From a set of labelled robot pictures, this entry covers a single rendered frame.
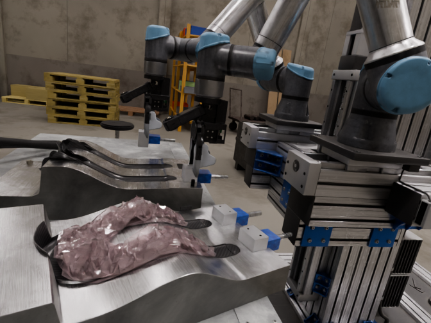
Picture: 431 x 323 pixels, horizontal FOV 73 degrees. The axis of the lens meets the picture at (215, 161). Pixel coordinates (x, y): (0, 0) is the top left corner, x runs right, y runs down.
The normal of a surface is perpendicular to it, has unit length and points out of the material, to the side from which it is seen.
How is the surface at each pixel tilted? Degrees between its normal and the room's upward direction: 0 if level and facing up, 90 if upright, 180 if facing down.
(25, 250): 0
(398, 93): 97
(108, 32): 90
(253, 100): 90
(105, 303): 9
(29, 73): 90
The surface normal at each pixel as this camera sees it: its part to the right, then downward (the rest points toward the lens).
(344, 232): 0.18, 0.29
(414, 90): -0.18, 0.36
